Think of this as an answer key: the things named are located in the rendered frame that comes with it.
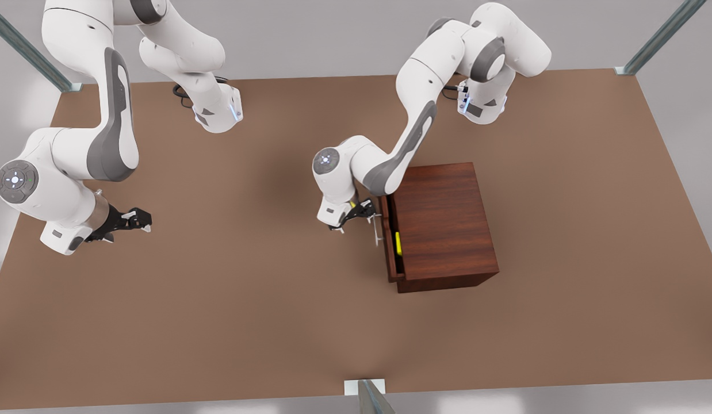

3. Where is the wooden drawer with silver handle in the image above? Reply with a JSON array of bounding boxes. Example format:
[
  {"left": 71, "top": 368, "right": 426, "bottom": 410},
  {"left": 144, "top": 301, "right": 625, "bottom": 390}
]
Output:
[{"left": 372, "top": 195, "right": 407, "bottom": 283}]

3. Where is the dark brown wooden cabinet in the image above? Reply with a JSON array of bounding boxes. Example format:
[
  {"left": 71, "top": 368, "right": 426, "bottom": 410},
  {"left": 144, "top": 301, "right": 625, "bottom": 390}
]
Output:
[{"left": 382, "top": 162, "right": 500, "bottom": 294}]

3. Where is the silver frame post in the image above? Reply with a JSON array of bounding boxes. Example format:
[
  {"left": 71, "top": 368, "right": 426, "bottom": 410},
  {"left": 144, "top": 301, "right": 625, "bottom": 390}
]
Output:
[
  {"left": 0, "top": 3, "right": 83, "bottom": 93},
  {"left": 614, "top": 0, "right": 709, "bottom": 76},
  {"left": 344, "top": 378, "right": 396, "bottom": 414}
]

